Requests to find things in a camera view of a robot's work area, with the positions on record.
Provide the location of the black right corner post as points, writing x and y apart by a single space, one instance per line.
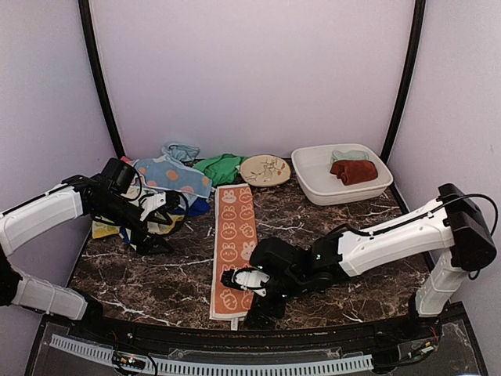
406 79

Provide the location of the black corner post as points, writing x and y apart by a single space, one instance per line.
98 76
406 79

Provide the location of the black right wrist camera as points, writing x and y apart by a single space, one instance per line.
274 256

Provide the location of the light blue dotted towel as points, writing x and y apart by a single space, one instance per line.
165 173

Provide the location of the yellow white cloth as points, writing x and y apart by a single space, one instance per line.
100 230

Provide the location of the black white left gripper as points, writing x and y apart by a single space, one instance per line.
143 246

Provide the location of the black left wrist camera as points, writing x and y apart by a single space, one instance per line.
118 175

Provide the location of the white plastic tub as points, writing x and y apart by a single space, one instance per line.
312 167

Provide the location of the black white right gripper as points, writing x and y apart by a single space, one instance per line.
260 320

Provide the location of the black table front rail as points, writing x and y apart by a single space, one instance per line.
382 334

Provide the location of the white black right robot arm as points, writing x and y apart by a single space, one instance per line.
451 223

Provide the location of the orange bunny pattern towel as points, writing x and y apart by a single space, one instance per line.
235 237

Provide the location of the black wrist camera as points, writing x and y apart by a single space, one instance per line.
118 175
274 256

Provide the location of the white slotted cable duct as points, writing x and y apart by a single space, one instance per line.
212 364

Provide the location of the black left corner post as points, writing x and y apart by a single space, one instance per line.
98 76

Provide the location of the dark blue towel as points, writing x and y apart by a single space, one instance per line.
197 208

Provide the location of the beige round embroidered cloth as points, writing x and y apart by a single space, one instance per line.
265 170

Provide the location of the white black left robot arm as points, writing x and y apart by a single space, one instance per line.
103 198

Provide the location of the small green circuit board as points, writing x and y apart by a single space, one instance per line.
125 361

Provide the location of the light blue crumpled cloth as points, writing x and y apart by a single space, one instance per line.
180 152

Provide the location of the pale green rolled towel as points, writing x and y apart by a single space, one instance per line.
350 155

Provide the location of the green cloth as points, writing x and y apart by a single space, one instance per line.
221 170

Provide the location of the rust brown rolled towel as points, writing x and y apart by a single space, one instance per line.
354 172

